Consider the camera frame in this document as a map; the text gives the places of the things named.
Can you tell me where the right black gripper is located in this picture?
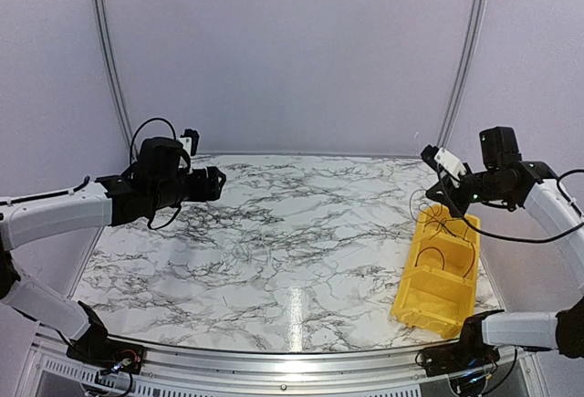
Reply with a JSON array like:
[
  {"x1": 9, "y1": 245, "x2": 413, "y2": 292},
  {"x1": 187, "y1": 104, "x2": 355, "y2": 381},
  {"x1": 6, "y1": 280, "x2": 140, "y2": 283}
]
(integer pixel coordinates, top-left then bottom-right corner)
[{"x1": 426, "y1": 169, "x2": 511, "y2": 218}]

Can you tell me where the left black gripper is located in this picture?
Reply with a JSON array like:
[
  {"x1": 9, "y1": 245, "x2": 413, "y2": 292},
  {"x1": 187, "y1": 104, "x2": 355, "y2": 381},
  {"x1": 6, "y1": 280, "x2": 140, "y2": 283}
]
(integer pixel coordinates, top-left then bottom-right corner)
[{"x1": 151, "y1": 166, "x2": 227, "y2": 212}]

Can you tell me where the dark green cable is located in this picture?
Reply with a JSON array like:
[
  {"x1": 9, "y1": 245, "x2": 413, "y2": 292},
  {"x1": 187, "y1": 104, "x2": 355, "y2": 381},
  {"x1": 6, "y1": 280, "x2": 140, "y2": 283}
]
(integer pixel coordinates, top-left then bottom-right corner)
[{"x1": 409, "y1": 189, "x2": 453, "y2": 234}]

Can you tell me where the thin black cable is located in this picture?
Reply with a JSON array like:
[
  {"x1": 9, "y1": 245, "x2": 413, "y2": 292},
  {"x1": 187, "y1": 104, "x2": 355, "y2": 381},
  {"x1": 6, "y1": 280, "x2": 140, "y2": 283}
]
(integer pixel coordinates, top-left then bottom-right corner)
[{"x1": 423, "y1": 216, "x2": 471, "y2": 241}]

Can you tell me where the red cable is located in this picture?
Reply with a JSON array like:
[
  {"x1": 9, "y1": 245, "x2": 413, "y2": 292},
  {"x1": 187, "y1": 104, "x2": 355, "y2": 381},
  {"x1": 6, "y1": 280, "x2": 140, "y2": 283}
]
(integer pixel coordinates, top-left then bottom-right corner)
[{"x1": 413, "y1": 246, "x2": 447, "y2": 270}]

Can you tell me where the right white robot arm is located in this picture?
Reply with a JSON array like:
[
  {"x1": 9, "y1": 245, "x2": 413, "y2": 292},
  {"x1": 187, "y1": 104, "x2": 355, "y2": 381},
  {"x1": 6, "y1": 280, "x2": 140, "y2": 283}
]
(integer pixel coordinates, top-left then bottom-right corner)
[{"x1": 426, "y1": 161, "x2": 583, "y2": 368}]

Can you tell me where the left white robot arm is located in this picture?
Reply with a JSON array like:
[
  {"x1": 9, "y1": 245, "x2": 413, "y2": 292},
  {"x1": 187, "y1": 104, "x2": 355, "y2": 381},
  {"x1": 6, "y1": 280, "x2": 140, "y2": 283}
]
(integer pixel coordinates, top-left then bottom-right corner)
[{"x1": 1, "y1": 167, "x2": 226, "y2": 365}]

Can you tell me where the yellow plastic bin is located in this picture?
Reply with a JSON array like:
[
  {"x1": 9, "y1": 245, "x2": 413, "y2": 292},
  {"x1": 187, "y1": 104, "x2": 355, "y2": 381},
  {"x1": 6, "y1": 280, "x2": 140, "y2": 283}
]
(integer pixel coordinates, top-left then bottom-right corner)
[{"x1": 391, "y1": 204, "x2": 480, "y2": 340}]

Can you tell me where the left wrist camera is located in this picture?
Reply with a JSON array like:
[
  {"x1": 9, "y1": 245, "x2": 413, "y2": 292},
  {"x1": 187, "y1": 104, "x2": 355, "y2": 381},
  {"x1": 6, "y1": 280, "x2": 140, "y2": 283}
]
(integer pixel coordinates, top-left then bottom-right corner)
[{"x1": 131, "y1": 129, "x2": 200, "y2": 183}]

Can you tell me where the left aluminium frame post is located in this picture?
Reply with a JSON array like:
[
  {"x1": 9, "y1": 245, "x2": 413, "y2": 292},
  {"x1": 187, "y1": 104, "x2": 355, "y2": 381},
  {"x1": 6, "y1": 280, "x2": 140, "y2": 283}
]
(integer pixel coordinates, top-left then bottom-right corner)
[{"x1": 92, "y1": 0, "x2": 136, "y2": 159}]

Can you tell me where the aluminium frame post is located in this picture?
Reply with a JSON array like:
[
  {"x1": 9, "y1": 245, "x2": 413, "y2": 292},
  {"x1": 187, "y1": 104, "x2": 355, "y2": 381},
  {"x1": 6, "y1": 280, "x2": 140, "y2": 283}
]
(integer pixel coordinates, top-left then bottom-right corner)
[
  {"x1": 437, "y1": 0, "x2": 487, "y2": 147},
  {"x1": 92, "y1": 0, "x2": 136, "y2": 159}
]

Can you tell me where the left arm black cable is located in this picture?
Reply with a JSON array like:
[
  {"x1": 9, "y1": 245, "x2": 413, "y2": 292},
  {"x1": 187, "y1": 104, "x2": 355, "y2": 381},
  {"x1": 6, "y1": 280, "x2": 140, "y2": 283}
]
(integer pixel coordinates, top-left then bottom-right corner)
[{"x1": 26, "y1": 117, "x2": 183, "y2": 232}]

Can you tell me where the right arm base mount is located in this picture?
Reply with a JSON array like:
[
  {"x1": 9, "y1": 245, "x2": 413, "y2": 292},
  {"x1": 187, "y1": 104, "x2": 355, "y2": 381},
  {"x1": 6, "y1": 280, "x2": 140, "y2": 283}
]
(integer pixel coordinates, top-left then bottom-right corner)
[{"x1": 416, "y1": 328, "x2": 500, "y2": 377}]

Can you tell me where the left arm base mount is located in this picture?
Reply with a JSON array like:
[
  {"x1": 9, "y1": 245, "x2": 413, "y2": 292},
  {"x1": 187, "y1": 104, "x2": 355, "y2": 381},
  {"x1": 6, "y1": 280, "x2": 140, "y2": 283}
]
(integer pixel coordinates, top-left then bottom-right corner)
[{"x1": 67, "y1": 301, "x2": 145, "y2": 374}]

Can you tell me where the right aluminium frame post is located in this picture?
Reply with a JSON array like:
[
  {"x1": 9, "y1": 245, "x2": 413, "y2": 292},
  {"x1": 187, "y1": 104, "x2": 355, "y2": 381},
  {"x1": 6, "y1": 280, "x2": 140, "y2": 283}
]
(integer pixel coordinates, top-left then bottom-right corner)
[{"x1": 437, "y1": 0, "x2": 487, "y2": 147}]

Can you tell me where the aluminium front rail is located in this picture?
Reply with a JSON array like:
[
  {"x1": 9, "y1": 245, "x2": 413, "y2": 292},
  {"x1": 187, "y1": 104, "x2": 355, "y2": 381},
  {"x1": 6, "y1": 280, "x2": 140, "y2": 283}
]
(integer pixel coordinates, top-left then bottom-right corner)
[{"x1": 15, "y1": 326, "x2": 549, "y2": 396}]

